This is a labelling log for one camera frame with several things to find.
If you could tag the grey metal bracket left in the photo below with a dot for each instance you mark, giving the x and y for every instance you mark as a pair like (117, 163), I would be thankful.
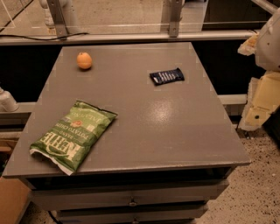
(57, 18)

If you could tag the grey metal rail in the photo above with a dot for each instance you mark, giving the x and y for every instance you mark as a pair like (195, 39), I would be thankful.
(92, 39)

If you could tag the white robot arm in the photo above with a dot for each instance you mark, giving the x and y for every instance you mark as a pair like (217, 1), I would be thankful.
(267, 55)

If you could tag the grey metal bracket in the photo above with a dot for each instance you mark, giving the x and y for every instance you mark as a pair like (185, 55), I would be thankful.
(174, 8)
(57, 18)

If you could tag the dark blue snack wrapper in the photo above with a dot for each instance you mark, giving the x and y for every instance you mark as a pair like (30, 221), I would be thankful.
(165, 77)

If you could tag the grey upper drawer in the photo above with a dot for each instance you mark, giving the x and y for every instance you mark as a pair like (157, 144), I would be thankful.
(129, 195)

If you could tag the grey drawer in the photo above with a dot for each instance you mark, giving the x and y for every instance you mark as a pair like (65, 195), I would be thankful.
(132, 215)
(129, 195)

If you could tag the brown cardboard box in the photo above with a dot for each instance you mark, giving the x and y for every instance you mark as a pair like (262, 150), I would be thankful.
(13, 200)

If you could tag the green potato chips bag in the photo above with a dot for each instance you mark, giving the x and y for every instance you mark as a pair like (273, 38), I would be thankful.
(69, 141)

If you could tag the white pipe left edge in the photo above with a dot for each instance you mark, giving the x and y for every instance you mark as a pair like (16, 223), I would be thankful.
(7, 101)

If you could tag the grey lower drawer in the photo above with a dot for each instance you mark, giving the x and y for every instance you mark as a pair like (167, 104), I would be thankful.
(132, 215)

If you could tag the orange fruit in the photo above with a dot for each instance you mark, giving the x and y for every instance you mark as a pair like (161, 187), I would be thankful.
(84, 61)

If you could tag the grey metal bracket right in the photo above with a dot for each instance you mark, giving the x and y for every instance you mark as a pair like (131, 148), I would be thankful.
(174, 8)

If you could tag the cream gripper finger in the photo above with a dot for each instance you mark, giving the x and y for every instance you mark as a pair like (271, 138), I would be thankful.
(249, 46)
(263, 100)

